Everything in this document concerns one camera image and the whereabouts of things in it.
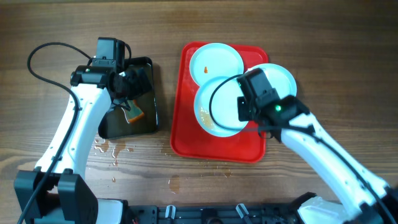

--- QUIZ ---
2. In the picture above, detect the orange green sponge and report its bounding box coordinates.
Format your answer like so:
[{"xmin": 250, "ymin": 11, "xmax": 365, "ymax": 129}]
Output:
[{"xmin": 124, "ymin": 100, "xmax": 144, "ymax": 123}]

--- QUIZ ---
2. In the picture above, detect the light blue plate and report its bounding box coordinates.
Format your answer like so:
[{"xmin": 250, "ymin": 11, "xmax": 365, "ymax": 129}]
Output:
[
  {"xmin": 189, "ymin": 43, "xmax": 244, "ymax": 86},
  {"xmin": 193, "ymin": 77, "xmax": 248, "ymax": 138},
  {"xmin": 246, "ymin": 63, "xmax": 297, "ymax": 99}
]

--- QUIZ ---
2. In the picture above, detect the light blue plate bottom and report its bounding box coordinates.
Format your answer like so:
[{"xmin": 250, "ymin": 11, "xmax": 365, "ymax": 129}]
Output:
[{"xmin": 193, "ymin": 77, "xmax": 248, "ymax": 138}]

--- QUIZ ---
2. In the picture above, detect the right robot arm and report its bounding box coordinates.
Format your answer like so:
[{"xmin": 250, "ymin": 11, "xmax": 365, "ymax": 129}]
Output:
[{"xmin": 238, "ymin": 96, "xmax": 397, "ymax": 223}]

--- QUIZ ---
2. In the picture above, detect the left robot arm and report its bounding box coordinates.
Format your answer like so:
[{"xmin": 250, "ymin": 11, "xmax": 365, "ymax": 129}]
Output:
[{"xmin": 14, "ymin": 66, "xmax": 153, "ymax": 223}]

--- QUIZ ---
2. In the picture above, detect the black water tray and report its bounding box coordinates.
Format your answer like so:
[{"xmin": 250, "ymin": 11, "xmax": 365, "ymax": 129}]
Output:
[{"xmin": 98, "ymin": 57, "xmax": 159, "ymax": 139}]

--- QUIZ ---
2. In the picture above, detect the red plastic tray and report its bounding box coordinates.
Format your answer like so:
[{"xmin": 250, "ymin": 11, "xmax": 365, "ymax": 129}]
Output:
[{"xmin": 170, "ymin": 41, "xmax": 266, "ymax": 163}]

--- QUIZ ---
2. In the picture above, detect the light blue plate top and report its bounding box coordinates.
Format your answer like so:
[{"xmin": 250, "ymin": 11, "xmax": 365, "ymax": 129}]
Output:
[{"xmin": 189, "ymin": 43, "xmax": 244, "ymax": 86}]

